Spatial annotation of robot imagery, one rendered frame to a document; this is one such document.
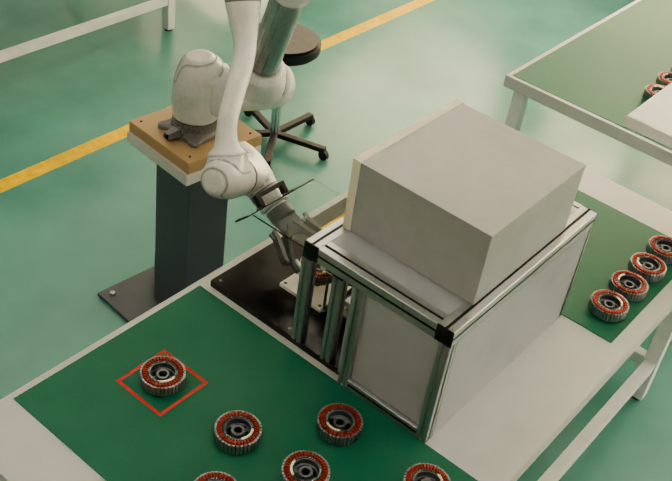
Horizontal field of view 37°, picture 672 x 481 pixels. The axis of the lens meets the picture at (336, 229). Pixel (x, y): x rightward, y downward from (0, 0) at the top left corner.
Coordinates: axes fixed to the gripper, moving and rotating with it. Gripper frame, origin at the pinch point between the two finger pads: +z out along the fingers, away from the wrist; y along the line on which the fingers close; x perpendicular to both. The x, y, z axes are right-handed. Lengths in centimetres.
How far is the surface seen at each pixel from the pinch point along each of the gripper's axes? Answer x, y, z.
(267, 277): -11.9, 7.6, -6.4
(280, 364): -1.1, 28.0, 15.8
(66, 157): -167, -52, -118
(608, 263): 19, -79, 49
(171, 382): -4, 55, 4
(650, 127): 55, -85, 22
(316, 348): 2.4, 18.3, 17.9
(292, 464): 15, 52, 36
